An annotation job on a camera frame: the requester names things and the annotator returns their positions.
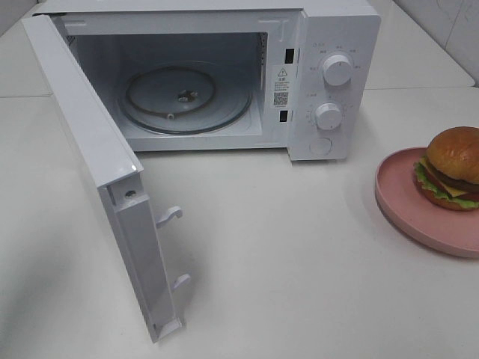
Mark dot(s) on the glass microwave turntable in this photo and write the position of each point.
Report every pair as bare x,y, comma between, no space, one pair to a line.
187,98

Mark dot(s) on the white timer knob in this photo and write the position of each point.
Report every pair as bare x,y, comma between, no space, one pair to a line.
328,116

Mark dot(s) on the round door release button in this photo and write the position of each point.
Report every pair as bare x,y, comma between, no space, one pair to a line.
321,146

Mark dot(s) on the white microwave oven body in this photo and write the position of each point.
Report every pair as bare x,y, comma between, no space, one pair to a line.
279,45

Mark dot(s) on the pink round plate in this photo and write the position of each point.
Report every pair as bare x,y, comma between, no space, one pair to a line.
398,196

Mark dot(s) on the burger with sesame-free bun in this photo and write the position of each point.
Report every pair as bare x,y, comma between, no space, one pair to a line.
447,174

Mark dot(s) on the white upper power knob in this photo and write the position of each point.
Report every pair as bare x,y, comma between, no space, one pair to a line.
337,70

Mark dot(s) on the white microwave door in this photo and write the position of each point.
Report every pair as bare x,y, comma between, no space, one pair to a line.
110,164

